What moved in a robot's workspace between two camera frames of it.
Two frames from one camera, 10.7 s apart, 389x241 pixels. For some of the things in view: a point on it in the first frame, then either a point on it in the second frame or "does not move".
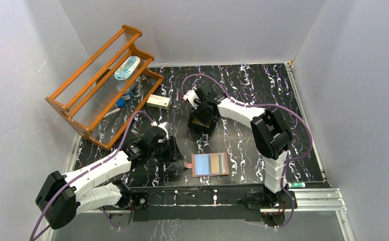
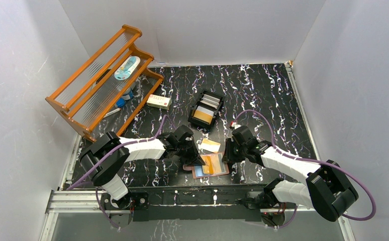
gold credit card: [214, 163] does not move
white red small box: [159, 102] does not move
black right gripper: [197, 113] -> [229, 156]
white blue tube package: [124, 71] does not move
